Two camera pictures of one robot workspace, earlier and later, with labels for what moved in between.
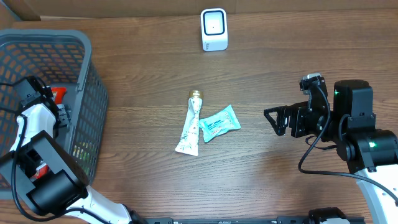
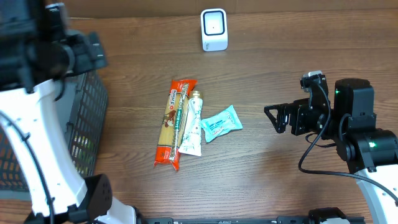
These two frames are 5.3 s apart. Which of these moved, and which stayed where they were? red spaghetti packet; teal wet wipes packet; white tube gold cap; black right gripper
Moved: red spaghetti packet
Stayed: white tube gold cap; teal wet wipes packet; black right gripper
